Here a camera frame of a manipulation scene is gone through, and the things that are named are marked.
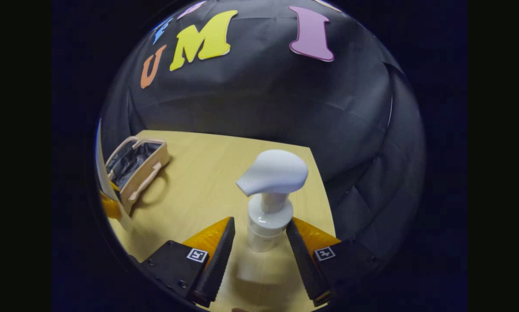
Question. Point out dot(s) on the small pink suitcase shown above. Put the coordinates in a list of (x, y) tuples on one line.
[(144, 175)]

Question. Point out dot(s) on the clear pump bottle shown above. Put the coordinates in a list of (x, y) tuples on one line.
[(270, 173)]

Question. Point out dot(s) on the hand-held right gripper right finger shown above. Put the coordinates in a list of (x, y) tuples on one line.
[(305, 264)]

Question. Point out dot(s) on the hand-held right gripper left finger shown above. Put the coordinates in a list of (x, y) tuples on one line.
[(214, 264)]

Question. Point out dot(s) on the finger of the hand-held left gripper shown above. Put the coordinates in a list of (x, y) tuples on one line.
[(110, 208)]

